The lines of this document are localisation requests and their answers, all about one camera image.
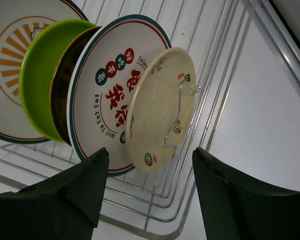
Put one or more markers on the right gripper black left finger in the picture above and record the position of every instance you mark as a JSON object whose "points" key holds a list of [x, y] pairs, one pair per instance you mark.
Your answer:
{"points": [[65, 206]]}

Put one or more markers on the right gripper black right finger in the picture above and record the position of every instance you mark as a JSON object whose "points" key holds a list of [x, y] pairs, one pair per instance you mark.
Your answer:
{"points": [[237, 206]]}

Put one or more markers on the dark brown patterned plate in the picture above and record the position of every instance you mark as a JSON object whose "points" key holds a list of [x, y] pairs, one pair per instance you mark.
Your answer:
{"points": [[61, 82]]}

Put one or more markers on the small beige patterned plate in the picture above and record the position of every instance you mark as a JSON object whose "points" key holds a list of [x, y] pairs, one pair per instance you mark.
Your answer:
{"points": [[161, 109]]}

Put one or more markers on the white plate red characters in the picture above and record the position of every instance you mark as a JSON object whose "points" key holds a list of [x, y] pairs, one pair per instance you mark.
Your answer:
{"points": [[103, 82]]}

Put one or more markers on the lime green plate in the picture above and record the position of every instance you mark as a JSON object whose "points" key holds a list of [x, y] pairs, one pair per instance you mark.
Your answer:
{"points": [[38, 70]]}

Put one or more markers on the white plate orange sunburst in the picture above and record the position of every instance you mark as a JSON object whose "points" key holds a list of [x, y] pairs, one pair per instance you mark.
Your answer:
{"points": [[21, 21]]}

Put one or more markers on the metal wire dish rack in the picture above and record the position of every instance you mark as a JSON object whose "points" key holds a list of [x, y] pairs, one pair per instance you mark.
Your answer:
{"points": [[247, 114]]}

